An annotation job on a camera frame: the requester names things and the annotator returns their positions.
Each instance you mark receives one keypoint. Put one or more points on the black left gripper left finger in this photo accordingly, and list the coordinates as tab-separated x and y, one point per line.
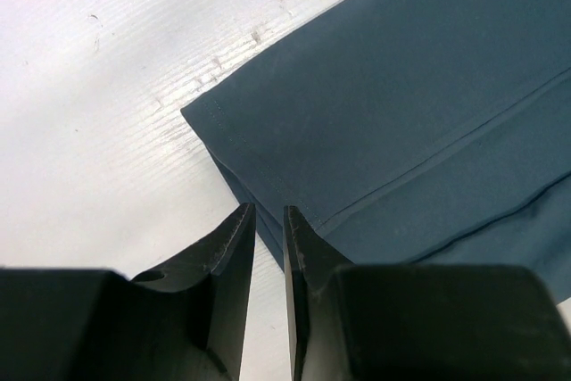
183	319

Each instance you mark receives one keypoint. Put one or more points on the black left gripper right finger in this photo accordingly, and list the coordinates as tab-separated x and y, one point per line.
415	322

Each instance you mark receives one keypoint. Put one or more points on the teal blue t-shirt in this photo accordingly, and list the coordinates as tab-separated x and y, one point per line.
421	131

